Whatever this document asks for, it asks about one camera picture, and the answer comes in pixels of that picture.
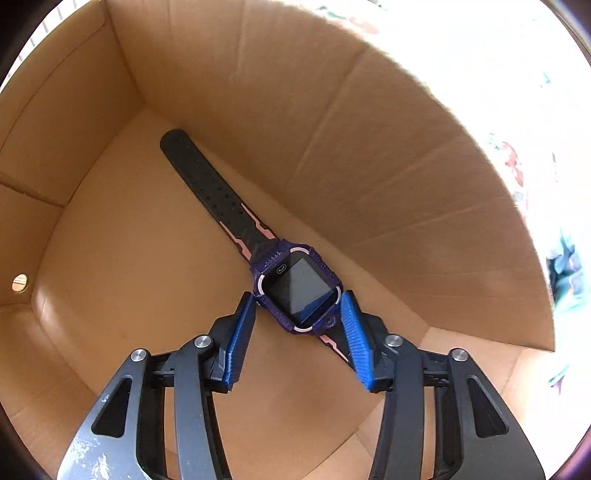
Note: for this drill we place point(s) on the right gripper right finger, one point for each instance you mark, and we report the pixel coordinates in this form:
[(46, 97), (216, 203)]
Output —
[(476, 434)]

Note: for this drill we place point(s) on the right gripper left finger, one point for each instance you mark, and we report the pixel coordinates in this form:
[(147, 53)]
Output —
[(122, 437)]

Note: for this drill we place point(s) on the pink strap smartwatch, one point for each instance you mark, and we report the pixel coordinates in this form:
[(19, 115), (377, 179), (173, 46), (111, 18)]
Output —
[(290, 280)]

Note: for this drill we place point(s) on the brown cardboard box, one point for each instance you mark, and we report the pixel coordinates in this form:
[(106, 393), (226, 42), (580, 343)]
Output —
[(105, 250)]

